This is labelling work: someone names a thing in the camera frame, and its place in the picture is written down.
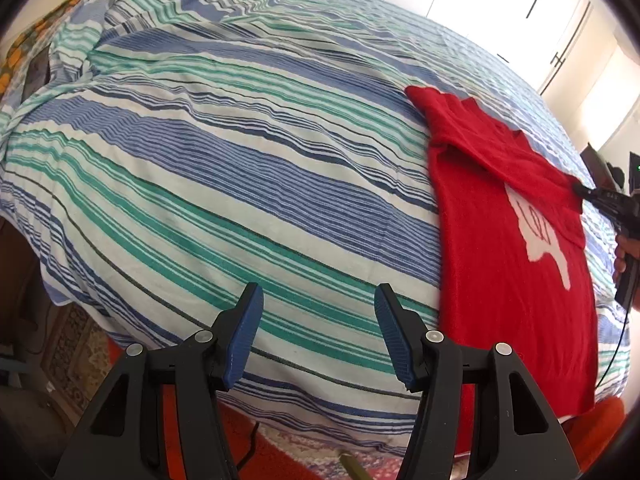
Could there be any striped blue green bedspread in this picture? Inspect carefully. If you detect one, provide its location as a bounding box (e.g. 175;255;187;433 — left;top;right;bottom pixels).
0;0;628;461

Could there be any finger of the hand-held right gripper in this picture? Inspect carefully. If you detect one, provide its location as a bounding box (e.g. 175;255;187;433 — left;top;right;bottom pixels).
571;181;603;207

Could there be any dark wooden nightstand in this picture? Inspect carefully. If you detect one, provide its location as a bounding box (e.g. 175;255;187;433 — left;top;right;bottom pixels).
582;142;613;191

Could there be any red sweater with white rabbit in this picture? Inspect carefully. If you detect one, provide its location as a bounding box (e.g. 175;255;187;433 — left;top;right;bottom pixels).
404;85;601;453

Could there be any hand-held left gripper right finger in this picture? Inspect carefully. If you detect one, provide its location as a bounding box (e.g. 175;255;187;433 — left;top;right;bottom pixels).
374;282;583;480

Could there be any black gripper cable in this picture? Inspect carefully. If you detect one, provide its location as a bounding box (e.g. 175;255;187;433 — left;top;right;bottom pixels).
594;304;632;392

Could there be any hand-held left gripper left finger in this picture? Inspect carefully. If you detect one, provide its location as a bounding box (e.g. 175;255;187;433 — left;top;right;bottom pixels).
52;282;265;480

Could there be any person's right hand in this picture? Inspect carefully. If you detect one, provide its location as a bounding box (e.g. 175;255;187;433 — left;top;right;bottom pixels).
612;234;640;287

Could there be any orange-red fleece cloth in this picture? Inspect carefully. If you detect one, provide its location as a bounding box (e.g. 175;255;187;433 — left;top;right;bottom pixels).
97;335;628;480

